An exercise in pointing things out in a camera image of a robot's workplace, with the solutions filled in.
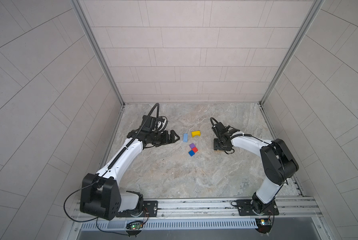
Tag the right controller board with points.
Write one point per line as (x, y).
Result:
(264, 225)

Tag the light blue wood block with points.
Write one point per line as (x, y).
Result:
(185, 138)

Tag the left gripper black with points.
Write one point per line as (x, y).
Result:
(165, 140)

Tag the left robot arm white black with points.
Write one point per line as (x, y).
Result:
(100, 194)

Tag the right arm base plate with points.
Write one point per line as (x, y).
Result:
(248, 207)

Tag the aluminium mounting rail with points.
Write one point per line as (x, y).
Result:
(223, 208)

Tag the left controller board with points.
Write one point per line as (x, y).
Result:
(134, 226)

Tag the yellow wood block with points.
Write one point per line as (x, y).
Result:
(195, 134)

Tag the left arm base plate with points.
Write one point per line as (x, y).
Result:
(149, 207)

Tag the perforated vent strip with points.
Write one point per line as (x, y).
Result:
(175, 224)

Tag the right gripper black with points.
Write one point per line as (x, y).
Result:
(215, 146)

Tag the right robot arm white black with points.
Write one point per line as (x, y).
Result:
(278, 162)

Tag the controller board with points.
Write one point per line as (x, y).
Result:
(264, 225)
(134, 226)

